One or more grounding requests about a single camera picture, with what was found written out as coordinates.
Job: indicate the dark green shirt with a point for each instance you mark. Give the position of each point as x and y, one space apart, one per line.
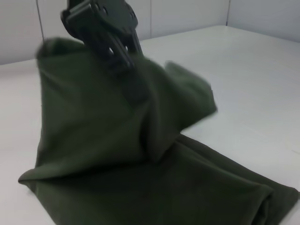
117 152

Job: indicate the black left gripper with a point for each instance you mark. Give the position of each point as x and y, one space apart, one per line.
112 16

